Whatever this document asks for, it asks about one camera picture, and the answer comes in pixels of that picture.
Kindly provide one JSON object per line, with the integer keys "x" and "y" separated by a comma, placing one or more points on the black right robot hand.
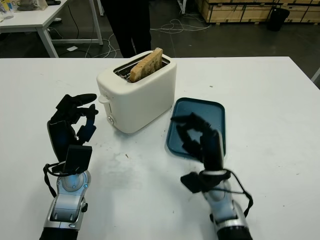
{"x": 212, "y": 150}

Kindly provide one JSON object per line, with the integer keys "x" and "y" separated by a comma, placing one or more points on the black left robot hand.
{"x": 60, "y": 137}

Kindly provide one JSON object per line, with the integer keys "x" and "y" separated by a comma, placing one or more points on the white two-slot toaster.
{"x": 140, "y": 105}

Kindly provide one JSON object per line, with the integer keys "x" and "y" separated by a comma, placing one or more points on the brown bread slice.
{"x": 145, "y": 67}

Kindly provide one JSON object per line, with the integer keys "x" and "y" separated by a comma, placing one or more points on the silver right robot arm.
{"x": 225, "y": 207}

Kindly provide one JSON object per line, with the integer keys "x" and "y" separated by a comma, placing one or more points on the teal plastic tray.
{"x": 200, "y": 110}

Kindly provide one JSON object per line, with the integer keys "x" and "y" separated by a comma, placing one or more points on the white paper sheet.
{"x": 72, "y": 48}

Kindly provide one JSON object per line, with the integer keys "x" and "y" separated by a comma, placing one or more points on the white desk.
{"x": 32, "y": 17}

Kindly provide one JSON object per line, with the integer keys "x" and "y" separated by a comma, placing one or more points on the person in dark clothes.
{"x": 130, "y": 25}

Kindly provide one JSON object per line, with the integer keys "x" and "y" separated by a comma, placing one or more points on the clear container with label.
{"x": 6, "y": 10}

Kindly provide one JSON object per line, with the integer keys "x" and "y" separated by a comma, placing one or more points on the wooden crate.
{"x": 250, "y": 10}

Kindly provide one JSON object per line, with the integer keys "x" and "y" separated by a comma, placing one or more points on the black waste bin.
{"x": 277, "y": 18}

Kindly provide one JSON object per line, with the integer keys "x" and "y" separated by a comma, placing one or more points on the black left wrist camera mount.
{"x": 78, "y": 157}

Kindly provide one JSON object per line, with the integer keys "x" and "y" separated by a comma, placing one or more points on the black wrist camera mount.
{"x": 192, "y": 182}
{"x": 78, "y": 157}

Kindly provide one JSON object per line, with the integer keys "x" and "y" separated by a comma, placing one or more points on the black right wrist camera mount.
{"x": 192, "y": 182}

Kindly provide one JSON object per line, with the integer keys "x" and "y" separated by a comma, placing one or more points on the white metal frame legs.
{"x": 181, "y": 6}

